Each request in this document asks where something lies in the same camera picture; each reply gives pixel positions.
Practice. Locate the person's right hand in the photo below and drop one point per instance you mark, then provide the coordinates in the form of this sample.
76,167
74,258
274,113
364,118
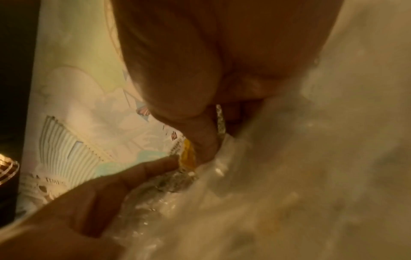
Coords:
199,58

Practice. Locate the person's left hand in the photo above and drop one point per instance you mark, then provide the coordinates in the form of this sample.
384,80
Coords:
74,210

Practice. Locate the yellow foil packet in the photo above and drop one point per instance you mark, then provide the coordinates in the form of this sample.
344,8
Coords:
188,155

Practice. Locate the clear plastic bag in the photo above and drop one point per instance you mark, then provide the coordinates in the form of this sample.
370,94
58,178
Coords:
289,165

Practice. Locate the striped metallic object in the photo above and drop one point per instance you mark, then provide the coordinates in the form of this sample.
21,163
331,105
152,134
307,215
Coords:
8,168

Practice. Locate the pastel printed paper package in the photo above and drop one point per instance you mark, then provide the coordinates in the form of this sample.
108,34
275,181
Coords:
80,106

